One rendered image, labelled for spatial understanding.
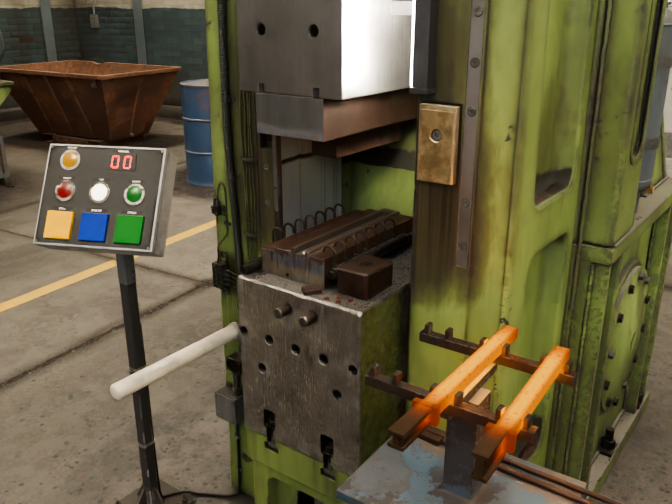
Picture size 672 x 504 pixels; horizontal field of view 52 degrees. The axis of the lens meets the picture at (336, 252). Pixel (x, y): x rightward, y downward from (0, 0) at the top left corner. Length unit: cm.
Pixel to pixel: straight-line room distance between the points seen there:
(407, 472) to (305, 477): 49
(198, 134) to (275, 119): 460
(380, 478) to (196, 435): 144
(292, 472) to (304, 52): 107
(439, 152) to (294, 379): 66
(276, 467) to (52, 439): 119
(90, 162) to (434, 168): 93
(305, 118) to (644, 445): 190
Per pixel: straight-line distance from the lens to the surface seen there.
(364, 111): 167
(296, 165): 190
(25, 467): 280
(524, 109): 147
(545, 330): 200
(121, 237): 186
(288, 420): 183
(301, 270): 168
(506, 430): 110
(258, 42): 164
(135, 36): 1048
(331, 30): 151
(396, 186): 204
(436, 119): 152
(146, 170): 189
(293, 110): 159
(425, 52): 151
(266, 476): 201
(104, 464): 272
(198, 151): 625
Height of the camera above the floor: 157
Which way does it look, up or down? 20 degrees down
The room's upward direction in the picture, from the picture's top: straight up
